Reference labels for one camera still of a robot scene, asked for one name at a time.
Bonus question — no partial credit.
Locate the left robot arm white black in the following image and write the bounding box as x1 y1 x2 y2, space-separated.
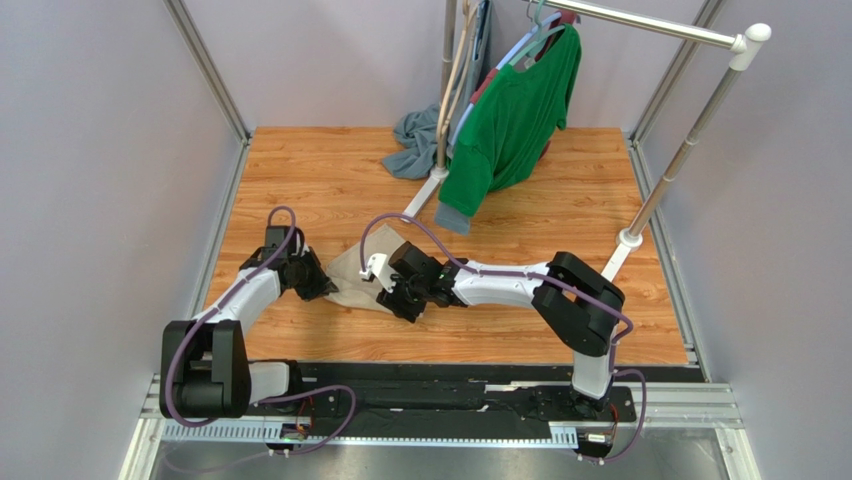
159 226 337 426

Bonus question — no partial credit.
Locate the green t-shirt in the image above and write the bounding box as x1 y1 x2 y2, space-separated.
439 24 582 218

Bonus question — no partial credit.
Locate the beige linen napkin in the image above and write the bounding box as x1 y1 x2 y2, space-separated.
325 224 405 315

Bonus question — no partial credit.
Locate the beige wooden clothes hanger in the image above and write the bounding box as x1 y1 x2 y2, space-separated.
435 1 475 175

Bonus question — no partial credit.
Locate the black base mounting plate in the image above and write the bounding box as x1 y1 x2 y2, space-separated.
179 359 657 441

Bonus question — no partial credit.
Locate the light blue clothes hanger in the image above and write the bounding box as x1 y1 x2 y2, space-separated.
448 10 577 146

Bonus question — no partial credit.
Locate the maroon garment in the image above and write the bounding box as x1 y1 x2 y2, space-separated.
454 24 582 168

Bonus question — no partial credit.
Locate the aluminium frame rail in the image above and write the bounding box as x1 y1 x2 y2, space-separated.
119 375 762 479

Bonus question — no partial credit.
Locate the silver white clothes rack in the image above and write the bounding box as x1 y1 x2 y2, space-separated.
399 0 773 281

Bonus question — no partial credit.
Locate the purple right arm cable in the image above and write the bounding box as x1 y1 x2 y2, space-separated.
359 212 648 465

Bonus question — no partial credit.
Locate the teal clothes hanger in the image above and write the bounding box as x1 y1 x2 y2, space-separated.
498 1 572 68

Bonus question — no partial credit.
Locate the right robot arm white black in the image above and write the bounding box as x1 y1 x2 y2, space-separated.
360 242 626 400

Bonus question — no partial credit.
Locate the blue-grey garment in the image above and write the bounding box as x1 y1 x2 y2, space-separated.
382 1 491 218

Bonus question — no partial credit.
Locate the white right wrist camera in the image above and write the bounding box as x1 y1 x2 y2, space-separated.
359 253 397 292

